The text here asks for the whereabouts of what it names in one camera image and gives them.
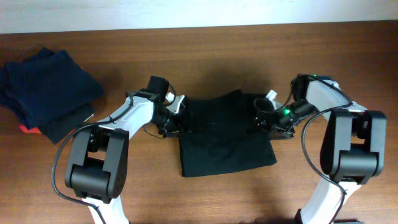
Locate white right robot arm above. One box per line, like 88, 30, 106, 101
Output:
253, 74, 387, 224

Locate folded red garment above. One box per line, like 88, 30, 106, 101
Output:
19, 113, 95, 135

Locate black shorts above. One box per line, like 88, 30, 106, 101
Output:
178, 90, 277, 177

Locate folded black garment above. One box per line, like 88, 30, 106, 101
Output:
38, 103, 95, 144

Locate folded navy blue garment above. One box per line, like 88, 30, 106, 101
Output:
1, 48, 103, 129

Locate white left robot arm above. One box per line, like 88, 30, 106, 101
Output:
65, 90, 186, 223

